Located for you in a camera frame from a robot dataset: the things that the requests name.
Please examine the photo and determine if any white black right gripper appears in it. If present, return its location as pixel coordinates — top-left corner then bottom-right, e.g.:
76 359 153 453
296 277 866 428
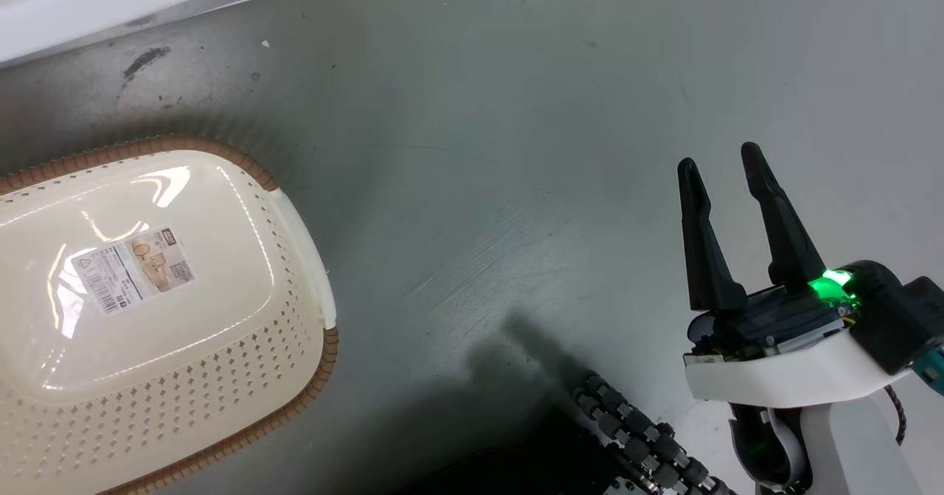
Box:
677 142 915 409

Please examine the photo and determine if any cream plastic laundry basket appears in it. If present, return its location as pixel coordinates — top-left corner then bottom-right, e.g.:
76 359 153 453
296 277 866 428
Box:
0 135 340 495

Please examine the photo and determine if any printed product label sticker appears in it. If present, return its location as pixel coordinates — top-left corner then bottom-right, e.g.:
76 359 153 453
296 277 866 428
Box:
71 226 196 315

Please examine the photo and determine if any thin black braided cable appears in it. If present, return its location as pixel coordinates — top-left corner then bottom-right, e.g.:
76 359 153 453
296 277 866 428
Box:
882 383 909 446

